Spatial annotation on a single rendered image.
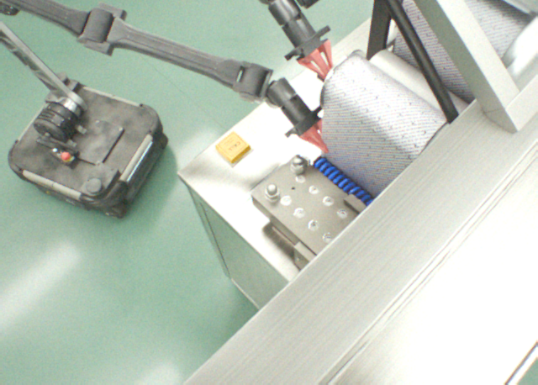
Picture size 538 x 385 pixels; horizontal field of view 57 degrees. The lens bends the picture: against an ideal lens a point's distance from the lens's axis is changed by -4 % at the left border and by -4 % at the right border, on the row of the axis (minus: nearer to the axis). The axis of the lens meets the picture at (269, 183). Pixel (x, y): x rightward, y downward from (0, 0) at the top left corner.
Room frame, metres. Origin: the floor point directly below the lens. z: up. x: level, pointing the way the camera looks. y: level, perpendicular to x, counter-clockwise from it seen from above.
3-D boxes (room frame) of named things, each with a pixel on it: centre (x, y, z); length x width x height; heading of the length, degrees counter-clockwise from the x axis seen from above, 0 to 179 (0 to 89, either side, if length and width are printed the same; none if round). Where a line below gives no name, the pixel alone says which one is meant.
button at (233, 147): (0.79, 0.09, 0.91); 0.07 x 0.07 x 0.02; 38
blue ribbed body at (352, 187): (0.55, -0.19, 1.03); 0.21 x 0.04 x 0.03; 38
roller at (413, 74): (0.67, -0.35, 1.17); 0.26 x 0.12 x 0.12; 38
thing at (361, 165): (0.56, -0.21, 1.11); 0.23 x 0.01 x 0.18; 38
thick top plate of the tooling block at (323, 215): (0.46, -0.14, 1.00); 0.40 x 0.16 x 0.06; 38
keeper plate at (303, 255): (0.39, -0.07, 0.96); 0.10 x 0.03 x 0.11; 38
